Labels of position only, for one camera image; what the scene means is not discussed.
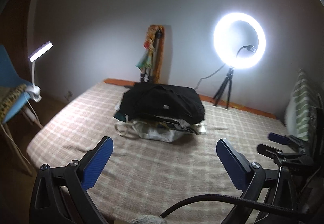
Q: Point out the bright ring light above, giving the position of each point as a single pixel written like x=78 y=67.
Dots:
x=233 y=31

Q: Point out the green striped white pillow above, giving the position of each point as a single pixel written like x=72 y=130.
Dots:
x=301 y=107

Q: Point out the blue chair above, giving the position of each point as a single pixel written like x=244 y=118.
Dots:
x=10 y=78

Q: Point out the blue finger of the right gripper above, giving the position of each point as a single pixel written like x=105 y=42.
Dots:
x=270 y=152
x=283 y=140

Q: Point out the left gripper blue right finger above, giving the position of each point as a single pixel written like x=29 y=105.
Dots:
x=236 y=164

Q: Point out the small black tripod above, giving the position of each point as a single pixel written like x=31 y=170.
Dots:
x=227 y=83

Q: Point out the white tote bag pile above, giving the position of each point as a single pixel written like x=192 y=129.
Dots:
x=162 y=128

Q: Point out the black gooseneck phone holder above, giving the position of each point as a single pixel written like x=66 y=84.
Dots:
x=249 y=48

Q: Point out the black t-shirt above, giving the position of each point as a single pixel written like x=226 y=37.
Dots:
x=144 y=100

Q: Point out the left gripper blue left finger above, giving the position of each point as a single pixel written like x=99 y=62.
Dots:
x=94 y=161

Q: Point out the white clip desk lamp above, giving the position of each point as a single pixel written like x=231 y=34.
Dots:
x=34 y=90

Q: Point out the leopard print cushion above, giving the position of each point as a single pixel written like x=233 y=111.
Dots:
x=9 y=96

